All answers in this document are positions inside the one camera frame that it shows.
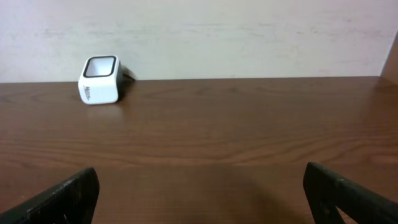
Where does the white barcode scanner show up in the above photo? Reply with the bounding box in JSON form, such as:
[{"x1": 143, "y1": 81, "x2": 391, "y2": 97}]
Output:
[{"x1": 78, "y1": 55, "x2": 123, "y2": 105}]

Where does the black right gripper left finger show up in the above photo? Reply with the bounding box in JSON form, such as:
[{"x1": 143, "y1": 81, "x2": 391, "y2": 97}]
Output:
[{"x1": 1, "y1": 167, "x2": 100, "y2": 224}]

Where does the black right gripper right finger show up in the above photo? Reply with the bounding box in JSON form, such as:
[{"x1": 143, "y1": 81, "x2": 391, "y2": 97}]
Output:
[{"x1": 303, "y1": 162, "x2": 397, "y2": 224}]

